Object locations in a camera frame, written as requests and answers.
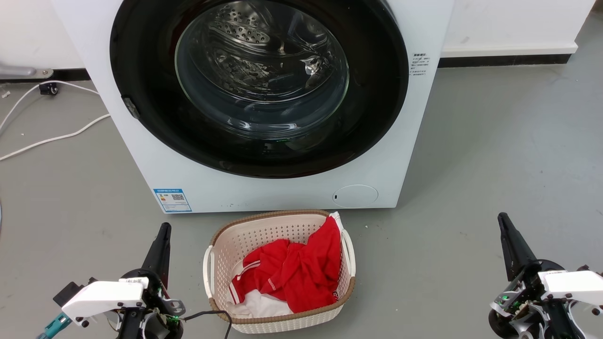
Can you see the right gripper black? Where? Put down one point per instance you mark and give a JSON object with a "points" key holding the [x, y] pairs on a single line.
{"points": [[527, 282]]}

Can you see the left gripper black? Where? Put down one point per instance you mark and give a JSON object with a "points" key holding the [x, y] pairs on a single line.
{"points": [[158, 294]]}

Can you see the black round glass washer door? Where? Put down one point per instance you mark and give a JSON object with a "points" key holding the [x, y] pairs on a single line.
{"points": [[141, 117]]}

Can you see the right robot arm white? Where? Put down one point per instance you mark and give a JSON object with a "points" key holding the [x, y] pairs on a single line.
{"points": [[574, 285]]}

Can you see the white front-load washing machine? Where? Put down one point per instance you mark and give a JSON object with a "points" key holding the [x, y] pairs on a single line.
{"points": [[264, 193]]}

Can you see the stainless steel washer drum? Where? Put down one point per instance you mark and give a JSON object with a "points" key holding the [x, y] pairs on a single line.
{"points": [[245, 47]]}

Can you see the blue energy label sticker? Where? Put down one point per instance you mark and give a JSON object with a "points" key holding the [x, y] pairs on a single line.
{"points": [[172, 200]]}

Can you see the beige perforated laundry basket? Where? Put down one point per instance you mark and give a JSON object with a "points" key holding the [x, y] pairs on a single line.
{"points": [[264, 230]]}

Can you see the white garment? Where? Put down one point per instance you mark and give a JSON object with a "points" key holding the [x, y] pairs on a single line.
{"points": [[264, 306]]}

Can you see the red garment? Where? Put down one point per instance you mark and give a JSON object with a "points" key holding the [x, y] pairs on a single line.
{"points": [[301, 273]]}

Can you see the round white filter cover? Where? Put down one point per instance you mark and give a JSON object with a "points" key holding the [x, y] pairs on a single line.
{"points": [[355, 196]]}

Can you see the small black plug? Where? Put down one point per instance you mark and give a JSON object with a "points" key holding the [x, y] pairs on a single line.
{"points": [[48, 88]]}

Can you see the grey metal bracket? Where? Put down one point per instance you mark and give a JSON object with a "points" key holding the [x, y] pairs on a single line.
{"points": [[21, 72]]}

